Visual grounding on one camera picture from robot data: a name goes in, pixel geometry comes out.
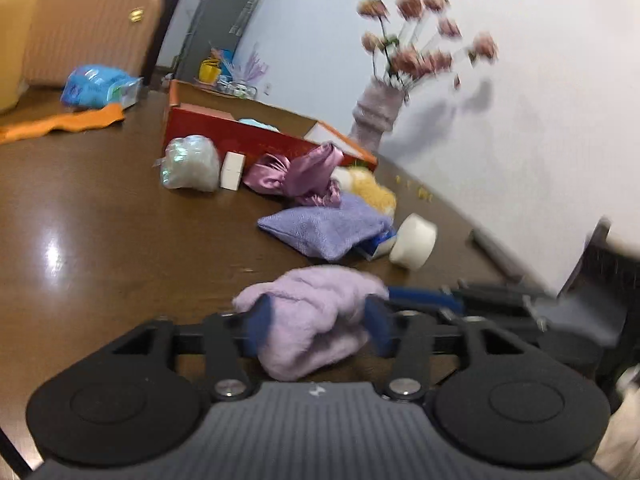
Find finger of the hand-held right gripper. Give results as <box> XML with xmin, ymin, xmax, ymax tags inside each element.
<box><xmin>437</xmin><ymin>307</ymin><xmax>546</xmax><ymax>333</ymax></box>
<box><xmin>387</xmin><ymin>282</ymin><xmax>553</xmax><ymax>313</ymax></box>

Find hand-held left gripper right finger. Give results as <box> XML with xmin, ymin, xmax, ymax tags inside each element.
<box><xmin>365</xmin><ymin>295</ymin><xmax>538</xmax><ymax>403</ymax></box>

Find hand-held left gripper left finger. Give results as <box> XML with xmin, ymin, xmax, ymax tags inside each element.
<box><xmin>102</xmin><ymin>295</ymin><xmax>276</xmax><ymax>403</ymax></box>

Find lavender fuzzy sock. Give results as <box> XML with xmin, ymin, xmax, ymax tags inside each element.
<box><xmin>232</xmin><ymin>266</ymin><xmax>391</xmax><ymax>381</ymax></box>

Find white tape roll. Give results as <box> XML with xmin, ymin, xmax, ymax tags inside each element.
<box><xmin>389</xmin><ymin>213</ymin><xmax>438</xmax><ymax>268</ymax></box>

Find blue tissue pack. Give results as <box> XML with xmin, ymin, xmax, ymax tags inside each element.
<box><xmin>357</xmin><ymin>230</ymin><xmax>398</xmax><ymax>261</ymax></box>

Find purple towel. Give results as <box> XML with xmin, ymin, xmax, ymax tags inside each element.
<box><xmin>257</xmin><ymin>194</ymin><xmax>398</xmax><ymax>263</ymax></box>

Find yellow and white plush toy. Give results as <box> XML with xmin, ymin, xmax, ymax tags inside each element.
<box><xmin>330</xmin><ymin>165</ymin><xmax>398</xmax><ymax>216</ymax></box>

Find mauve satin cloth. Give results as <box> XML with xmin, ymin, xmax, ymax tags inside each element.
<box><xmin>242</xmin><ymin>142</ymin><xmax>346</xmax><ymax>208</ymax></box>

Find clear bag of cotton pads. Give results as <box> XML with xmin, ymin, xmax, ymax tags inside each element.
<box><xmin>160</xmin><ymin>135</ymin><xmax>222</xmax><ymax>192</ymax></box>

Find red cardboard box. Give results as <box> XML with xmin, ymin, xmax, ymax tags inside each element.
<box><xmin>162</xmin><ymin>80</ymin><xmax>378</xmax><ymax>171</ymax></box>

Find person's right forearm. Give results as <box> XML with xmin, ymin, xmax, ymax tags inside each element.
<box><xmin>590</xmin><ymin>365</ymin><xmax>640</xmax><ymax>480</ymax></box>

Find light blue soft item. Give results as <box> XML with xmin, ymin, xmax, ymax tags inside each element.
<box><xmin>237</xmin><ymin>118</ymin><xmax>281</xmax><ymax>133</ymax></box>

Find dark grey stick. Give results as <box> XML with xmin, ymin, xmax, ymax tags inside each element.
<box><xmin>470</xmin><ymin>229</ymin><xmax>523</xmax><ymax>278</ymax></box>

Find small yellow crumbs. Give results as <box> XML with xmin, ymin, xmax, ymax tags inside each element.
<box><xmin>394</xmin><ymin>174</ymin><xmax>433</xmax><ymax>202</ymax></box>

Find small white box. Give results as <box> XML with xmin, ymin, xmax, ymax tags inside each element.
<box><xmin>220</xmin><ymin>151</ymin><xmax>246</xmax><ymax>191</ymax></box>

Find mauve knitted vase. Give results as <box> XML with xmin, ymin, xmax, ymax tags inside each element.
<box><xmin>348</xmin><ymin>77</ymin><xmax>407</xmax><ymax>156</ymax></box>

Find clear plastic container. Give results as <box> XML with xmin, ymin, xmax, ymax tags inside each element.
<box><xmin>217</xmin><ymin>75</ymin><xmax>258</xmax><ymax>98</ymax></box>

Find orange cloth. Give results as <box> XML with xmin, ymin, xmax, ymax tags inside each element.
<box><xmin>0</xmin><ymin>102</ymin><xmax>126</xmax><ymax>146</ymax></box>

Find blue wet wipes pack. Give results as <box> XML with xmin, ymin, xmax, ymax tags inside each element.
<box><xmin>60</xmin><ymin>64</ymin><xmax>145</xmax><ymax>111</ymax></box>

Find grey refrigerator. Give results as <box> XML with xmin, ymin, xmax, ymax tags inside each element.
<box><xmin>175</xmin><ymin>0</ymin><xmax>273</xmax><ymax>86</ymax></box>

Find peach ribbed suitcase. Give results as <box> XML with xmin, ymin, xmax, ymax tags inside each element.
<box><xmin>22</xmin><ymin>0</ymin><xmax>166</xmax><ymax>88</ymax></box>

